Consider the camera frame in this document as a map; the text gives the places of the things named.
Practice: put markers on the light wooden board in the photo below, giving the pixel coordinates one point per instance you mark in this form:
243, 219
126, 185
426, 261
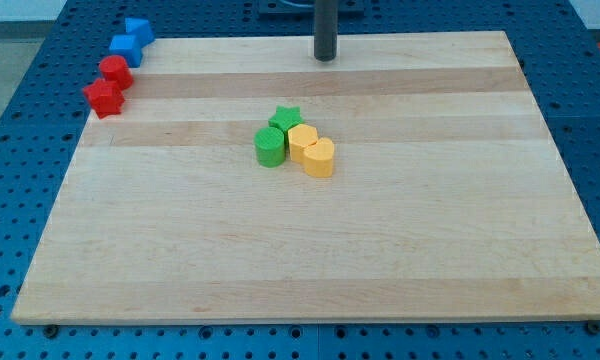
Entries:
448, 202

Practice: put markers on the green star block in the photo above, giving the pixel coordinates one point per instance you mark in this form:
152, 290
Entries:
285, 118

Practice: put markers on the yellow hexagon block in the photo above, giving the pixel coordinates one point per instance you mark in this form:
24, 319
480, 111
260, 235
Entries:
299, 138

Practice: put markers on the blue cube block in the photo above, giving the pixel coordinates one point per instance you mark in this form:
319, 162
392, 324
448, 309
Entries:
128, 47

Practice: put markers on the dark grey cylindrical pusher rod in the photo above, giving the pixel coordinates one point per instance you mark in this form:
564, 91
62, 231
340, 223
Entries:
325, 30

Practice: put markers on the red cylinder block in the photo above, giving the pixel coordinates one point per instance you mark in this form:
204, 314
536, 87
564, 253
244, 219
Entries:
115, 68

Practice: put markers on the green cylinder block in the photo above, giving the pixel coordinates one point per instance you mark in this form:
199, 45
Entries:
269, 147

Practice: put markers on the blue triangle block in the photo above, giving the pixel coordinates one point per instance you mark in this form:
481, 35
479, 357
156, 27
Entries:
141, 29

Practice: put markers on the red star block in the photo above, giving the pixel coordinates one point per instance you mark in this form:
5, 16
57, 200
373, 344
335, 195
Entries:
104, 97

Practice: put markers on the yellow heart block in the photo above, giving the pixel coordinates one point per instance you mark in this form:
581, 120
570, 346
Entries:
318, 158

